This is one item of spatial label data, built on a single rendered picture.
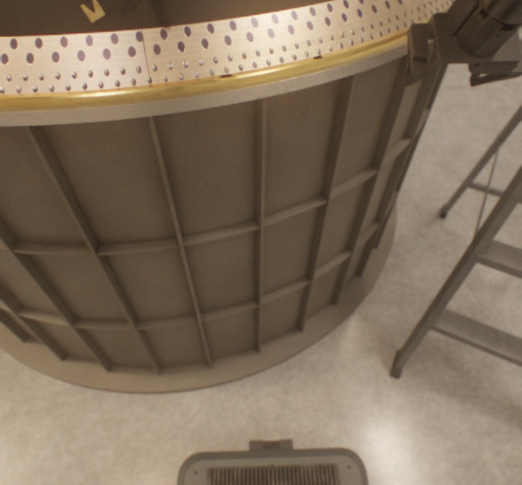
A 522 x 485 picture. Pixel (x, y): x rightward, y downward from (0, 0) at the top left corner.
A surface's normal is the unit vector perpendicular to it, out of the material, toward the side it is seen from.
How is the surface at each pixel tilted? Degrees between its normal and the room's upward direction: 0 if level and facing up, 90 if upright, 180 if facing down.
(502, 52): 30
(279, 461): 0
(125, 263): 90
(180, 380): 0
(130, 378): 0
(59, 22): 62
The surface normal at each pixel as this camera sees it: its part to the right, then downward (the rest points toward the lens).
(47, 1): 0.10, 0.36
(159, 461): 0.01, -0.65
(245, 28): 0.26, 0.00
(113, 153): 0.15, 0.75
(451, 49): 0.02, -0.19
